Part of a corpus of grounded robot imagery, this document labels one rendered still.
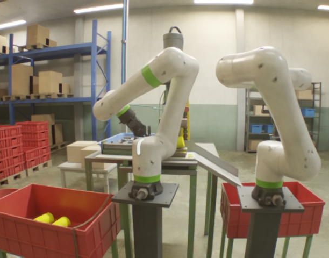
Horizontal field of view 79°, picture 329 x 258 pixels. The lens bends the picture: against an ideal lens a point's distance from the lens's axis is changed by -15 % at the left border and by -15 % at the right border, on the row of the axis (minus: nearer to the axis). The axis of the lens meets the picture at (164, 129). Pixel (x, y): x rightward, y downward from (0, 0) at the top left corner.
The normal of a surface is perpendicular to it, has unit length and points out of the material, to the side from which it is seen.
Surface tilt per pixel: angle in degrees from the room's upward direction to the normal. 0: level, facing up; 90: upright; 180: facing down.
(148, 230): 90
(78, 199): 90
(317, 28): 90
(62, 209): 90
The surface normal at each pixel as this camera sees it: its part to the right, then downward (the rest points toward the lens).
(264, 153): -0.91, 0.00
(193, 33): -0.13, 0.11
